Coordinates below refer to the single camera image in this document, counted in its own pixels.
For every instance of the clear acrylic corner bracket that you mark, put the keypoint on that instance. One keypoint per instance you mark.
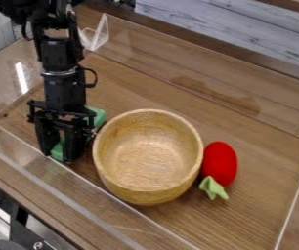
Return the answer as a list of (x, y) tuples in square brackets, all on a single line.
[(94, 38)]

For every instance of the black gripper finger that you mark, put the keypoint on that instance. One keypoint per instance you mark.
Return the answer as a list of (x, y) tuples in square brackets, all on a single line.
[(49, 136), (77, 139)]

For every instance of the red felt strawberry toy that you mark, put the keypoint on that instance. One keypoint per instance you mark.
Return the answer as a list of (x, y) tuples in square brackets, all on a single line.
[(219, 169)]

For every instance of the brown wooden bowl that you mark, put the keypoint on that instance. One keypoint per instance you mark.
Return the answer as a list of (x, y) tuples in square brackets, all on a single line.
[(149, 153)]

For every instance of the clear acrylic tray wall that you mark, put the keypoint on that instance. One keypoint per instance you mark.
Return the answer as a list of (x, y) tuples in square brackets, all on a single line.
[(93, 219)]

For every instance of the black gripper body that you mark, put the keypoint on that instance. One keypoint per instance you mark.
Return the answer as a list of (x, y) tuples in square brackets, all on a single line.
[(63, 110)]

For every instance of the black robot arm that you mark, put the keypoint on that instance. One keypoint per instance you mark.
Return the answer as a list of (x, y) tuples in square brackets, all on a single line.
[(50, 26)]

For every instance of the green rectangular block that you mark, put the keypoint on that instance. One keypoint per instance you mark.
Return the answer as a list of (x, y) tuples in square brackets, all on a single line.
[(95, 119)]

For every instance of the black metal stand base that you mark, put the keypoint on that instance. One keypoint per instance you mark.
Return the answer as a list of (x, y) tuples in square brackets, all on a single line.
[(17, 237)]

